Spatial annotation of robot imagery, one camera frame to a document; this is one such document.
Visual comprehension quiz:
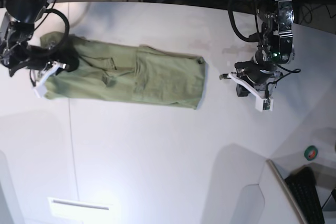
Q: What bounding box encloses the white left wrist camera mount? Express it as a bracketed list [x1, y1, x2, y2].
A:
[219, 69, 284, 112]

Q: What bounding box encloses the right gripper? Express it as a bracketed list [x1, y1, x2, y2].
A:
[7, 42, 79, 77]

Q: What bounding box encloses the green t-shirt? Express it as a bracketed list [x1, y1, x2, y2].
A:
[45, 35, 206, 109]

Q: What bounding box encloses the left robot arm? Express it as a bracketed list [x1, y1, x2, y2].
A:
[227, 0, 295, 98]

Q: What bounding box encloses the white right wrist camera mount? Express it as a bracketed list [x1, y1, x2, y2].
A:
[33, 61, 69, 98]

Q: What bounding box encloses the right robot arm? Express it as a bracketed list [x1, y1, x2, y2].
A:
[1, 0, 79, 77]

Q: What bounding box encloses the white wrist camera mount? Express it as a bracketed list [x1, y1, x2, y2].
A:
[219, 69, 284, 112]
[33, 61, 69, 98]

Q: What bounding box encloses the black keyboard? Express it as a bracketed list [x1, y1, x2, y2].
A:
[285, 166, 325, 224]

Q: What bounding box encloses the green tape roll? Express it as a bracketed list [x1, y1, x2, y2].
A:
[304, 145, 318, 161]

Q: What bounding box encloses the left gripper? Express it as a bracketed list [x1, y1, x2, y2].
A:
[234, 56, 282, 97]

